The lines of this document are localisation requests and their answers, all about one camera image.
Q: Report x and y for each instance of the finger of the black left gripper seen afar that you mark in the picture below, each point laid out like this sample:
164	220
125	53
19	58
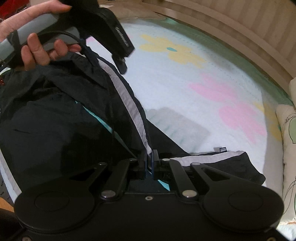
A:
121	65

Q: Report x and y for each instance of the black track pants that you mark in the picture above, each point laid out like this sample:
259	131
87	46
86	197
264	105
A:
62	119

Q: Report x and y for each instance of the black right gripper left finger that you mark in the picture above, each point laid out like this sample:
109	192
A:
114	178

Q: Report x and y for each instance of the cream leaf print pillow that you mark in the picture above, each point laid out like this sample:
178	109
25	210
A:
286	119

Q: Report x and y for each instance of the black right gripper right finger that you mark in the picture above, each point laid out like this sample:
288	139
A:
190	184

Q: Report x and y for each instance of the person's left hand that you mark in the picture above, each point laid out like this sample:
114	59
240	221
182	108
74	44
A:
33	53

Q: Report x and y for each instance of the beige striped headboard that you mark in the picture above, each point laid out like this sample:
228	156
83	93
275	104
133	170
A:
262	31

